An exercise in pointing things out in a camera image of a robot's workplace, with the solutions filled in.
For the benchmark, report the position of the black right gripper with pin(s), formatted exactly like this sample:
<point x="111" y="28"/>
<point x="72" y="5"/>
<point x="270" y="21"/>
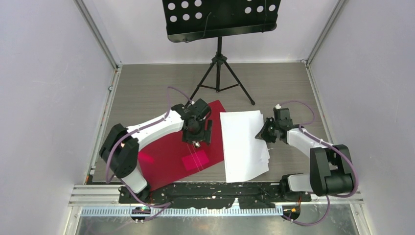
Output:
<point x="263" y="134"/>

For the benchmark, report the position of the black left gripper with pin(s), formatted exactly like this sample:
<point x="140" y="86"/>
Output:
<point x="204" y="136"/>

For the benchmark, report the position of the stack of white paper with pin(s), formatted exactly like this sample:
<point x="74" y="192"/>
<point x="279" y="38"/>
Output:
<point x="245" y="157"/>

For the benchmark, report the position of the red plastic folder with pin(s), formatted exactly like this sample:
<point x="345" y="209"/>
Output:
<point x="169" y="159"/>

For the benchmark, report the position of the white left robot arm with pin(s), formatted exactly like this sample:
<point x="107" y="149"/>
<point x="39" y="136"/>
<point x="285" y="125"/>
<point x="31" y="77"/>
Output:
<point x="122" y="145"/>

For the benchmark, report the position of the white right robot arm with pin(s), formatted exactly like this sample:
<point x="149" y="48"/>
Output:
<point x="331" y="170"/>

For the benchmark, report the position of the metal folder clip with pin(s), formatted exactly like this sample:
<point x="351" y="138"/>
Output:
<point x="196" y="144"/>

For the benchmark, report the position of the black music stand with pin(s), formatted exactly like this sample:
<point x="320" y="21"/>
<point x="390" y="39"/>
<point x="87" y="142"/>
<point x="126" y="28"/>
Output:
<point x="192" y="20"/>

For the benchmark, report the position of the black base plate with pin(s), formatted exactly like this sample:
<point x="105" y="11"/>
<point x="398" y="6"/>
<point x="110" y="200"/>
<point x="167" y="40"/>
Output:
<point x="216" y="195"/>

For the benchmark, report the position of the aluminium frame rail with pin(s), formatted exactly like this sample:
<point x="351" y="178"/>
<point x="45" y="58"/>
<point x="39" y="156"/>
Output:
<point x="132" y="211"/>

